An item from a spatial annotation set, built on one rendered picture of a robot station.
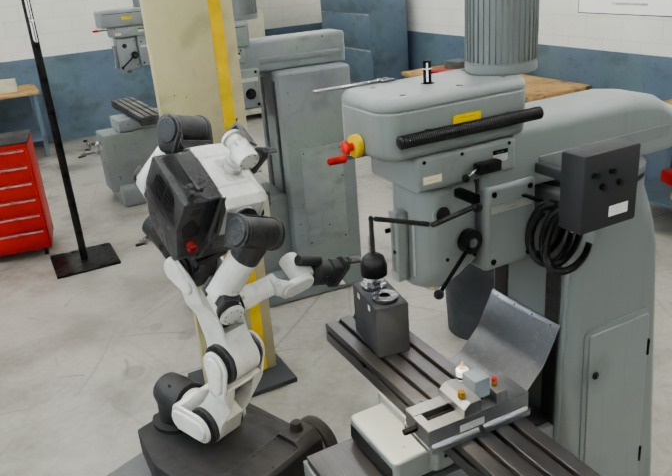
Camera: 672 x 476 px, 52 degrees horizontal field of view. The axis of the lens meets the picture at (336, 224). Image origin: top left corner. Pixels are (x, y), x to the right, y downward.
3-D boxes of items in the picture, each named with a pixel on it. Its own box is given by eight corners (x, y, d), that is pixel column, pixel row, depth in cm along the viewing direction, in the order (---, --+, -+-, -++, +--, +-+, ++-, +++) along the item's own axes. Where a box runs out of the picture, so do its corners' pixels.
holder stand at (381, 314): (378, 358, 233) (375, 306, 226) (355, 328, 253) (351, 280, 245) (410, 350, 236) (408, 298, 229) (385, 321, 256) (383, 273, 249)
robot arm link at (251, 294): (276, 303, 216) (221, 330, 209) (261, 280, 221) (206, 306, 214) (275, 283, 207) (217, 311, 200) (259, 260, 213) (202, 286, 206)
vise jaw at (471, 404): (464, 418, 189) (464, 406, 188) (438, 395, 200) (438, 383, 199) (481, 411, 192) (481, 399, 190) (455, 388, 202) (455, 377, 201)
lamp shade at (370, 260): (356, 277, 183) (355, 256, 181) (367, 266, 189) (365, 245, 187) (381, 281, 180) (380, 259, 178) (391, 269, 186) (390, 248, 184)
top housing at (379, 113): (386, 167, 169) (383, 103, 163) (336, 146, 191) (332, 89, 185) (531, 133, 188) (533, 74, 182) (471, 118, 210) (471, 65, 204)
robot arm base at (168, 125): (162, 163, 207) (185, 145, 201) (147, 126, 209) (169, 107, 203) (197, 163, 219) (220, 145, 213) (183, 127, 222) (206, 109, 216)
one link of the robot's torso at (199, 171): (171, 294, 202) (200, 213, 179) (123, 212, 216) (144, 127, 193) (254, 269, 221) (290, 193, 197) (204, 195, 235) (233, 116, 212)
